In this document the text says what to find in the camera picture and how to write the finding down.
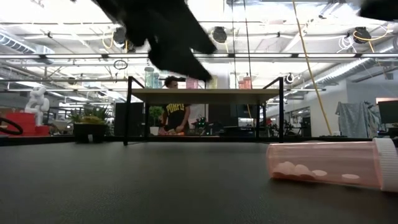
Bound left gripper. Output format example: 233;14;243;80
124;0;218;82

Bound wooden shelf black metal legs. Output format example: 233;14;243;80
123;76;284;146

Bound person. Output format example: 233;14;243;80
160;76;192;136

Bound small plant in white pot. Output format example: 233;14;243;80
148;105;165;136

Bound long overhead light bar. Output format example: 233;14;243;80
0;52;398;60

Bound large plant in black pot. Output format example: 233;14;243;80
68;105;112;144

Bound white sitting figure statue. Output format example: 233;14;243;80
24;86;50;127

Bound grey hanging cloth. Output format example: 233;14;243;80
335;101;382;138

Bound red box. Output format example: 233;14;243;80
0;112;50;137

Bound black monitor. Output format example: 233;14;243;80
377;98;398;125

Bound black ceiling cable reel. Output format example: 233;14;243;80
212;26;228;44
112;27;127;45
353;26;371;44

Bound yellow cable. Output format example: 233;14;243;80
291;0;333;136

